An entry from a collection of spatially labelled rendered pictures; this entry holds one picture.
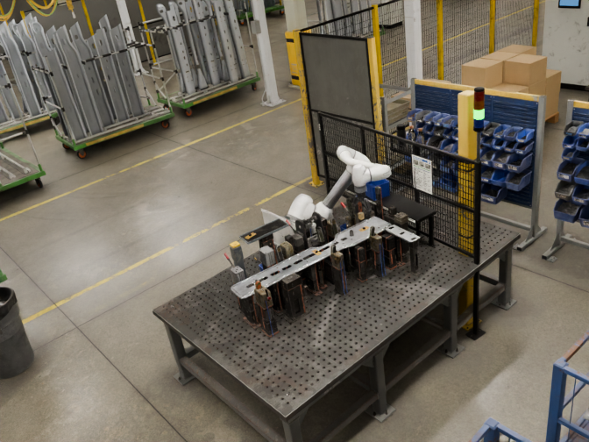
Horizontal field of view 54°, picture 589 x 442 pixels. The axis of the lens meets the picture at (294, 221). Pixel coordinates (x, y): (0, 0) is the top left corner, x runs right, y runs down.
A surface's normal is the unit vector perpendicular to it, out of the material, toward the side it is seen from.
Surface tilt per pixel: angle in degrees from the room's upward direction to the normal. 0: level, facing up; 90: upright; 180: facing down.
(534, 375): 0
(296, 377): 0
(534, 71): 90
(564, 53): 90
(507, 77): 90
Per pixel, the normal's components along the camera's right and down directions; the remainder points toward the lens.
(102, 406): -0.14, -0.87
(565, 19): -0.74, 0.41
